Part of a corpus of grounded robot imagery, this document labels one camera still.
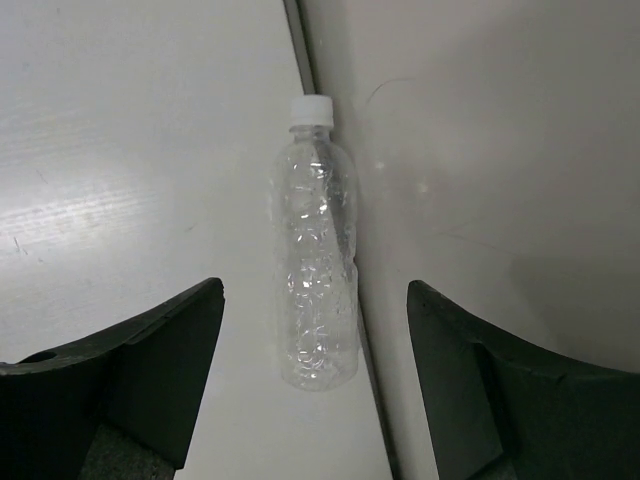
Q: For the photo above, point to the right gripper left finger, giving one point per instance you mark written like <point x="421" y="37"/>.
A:
<point x="121" y="403"/>

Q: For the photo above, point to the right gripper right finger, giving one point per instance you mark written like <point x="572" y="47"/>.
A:
<point x="500" y="407"/>

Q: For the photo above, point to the clear bottle white cap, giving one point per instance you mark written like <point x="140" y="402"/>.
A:
<point x="314" y="214"/>

